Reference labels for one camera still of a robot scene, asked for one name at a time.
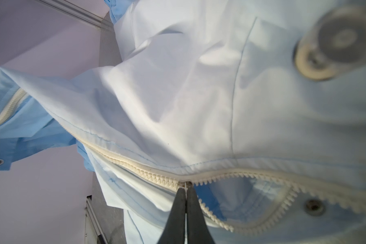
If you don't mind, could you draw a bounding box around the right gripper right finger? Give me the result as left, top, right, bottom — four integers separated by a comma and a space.
186, 184, 215, 244

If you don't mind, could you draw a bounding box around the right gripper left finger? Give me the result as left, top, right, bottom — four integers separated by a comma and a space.
158, 188, 187, 244

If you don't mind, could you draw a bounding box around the light blue zip jacket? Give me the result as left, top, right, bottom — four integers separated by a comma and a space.
0, 1, 366, 244

